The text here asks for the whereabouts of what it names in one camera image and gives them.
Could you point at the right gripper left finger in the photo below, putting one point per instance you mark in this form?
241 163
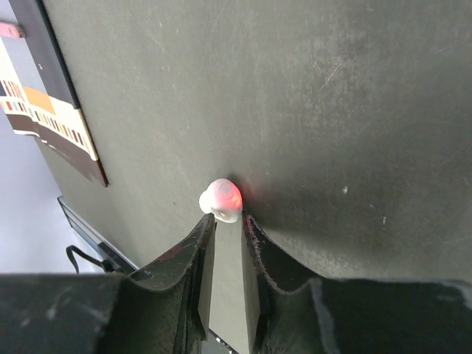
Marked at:
160 308

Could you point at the patchwork orange placemat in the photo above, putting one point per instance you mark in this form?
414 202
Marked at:
53 113

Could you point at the white earbud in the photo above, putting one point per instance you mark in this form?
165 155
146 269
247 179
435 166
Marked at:
223 199

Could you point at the aluminium frame rail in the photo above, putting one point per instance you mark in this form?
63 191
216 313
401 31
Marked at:
96 241

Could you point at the pink handled fork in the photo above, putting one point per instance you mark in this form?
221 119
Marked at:
9 30

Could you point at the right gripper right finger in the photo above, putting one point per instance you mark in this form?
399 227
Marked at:
292 309

